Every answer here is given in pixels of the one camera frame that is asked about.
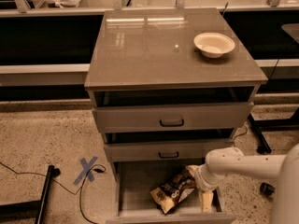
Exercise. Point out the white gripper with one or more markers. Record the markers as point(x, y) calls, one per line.
point(202, 177)

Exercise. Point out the brown chip bag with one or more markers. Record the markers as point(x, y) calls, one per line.
point(174, 190)

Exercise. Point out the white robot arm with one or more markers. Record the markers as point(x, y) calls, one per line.
point(284, 168)

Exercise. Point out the grey middle drawer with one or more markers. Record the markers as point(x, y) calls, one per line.
point(153, 151)

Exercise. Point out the grey drawer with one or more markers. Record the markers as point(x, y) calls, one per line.
point(155, 118)
point(153, 151)
point(134, 204)

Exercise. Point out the grey bottom drawer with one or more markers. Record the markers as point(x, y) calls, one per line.
point(134, 204)

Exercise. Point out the grey top drawer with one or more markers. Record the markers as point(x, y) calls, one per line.
point(155, 118)

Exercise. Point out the grey drawer cabinet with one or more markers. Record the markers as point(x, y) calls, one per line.
point(147, 57)

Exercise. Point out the black caster leg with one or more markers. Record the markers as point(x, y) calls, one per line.
point(267, 189)

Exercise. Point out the black stand leg right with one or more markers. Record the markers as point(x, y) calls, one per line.
point(263, 147)

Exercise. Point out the black stand leg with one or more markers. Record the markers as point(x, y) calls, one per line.
point(32, 209)
point(263, 147)

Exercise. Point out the blue tape cross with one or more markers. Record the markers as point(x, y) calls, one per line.
point(86, 170)

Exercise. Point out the white paper bowl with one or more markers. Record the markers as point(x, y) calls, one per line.
point(214, 45)

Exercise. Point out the black stand leg left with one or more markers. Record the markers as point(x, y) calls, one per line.
point(32, 209)

